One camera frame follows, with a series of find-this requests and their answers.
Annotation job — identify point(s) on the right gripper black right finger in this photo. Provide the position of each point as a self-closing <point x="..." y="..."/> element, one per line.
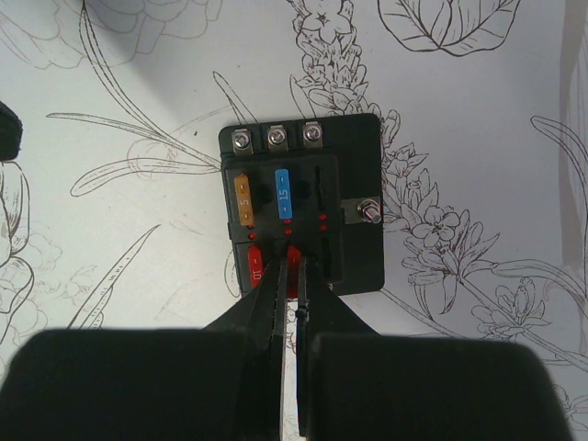
<point x="356" y="384"/>

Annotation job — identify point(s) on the red fuse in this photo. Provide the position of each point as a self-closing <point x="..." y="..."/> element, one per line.
<point x="294" y="258"/>
<point x="256" y="266"/>

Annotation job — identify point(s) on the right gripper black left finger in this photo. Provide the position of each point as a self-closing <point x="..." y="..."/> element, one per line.
<point x="220" y="382"/>

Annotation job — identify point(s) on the blue fuse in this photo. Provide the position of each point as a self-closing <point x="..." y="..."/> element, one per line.
<point x="283" y="191"/>

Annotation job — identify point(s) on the orange fuse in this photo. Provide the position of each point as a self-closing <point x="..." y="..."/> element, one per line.
<point x="244" y="201"/>

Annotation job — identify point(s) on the black fuse box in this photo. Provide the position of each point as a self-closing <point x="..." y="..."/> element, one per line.
<point x="334" y="166"/>

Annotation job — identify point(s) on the floral patterned mat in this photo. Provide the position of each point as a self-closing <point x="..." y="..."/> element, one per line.
<point x="113" y="213"/>

